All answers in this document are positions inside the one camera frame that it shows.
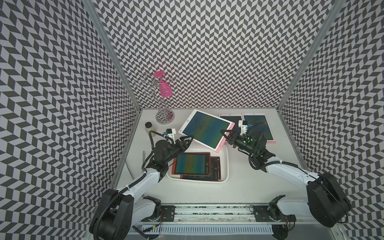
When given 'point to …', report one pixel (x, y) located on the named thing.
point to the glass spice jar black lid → (148, 127)
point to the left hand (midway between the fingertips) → (193, 139)
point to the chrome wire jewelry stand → (149, 85)
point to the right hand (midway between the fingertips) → (219, 133)
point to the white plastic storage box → (224, 176)
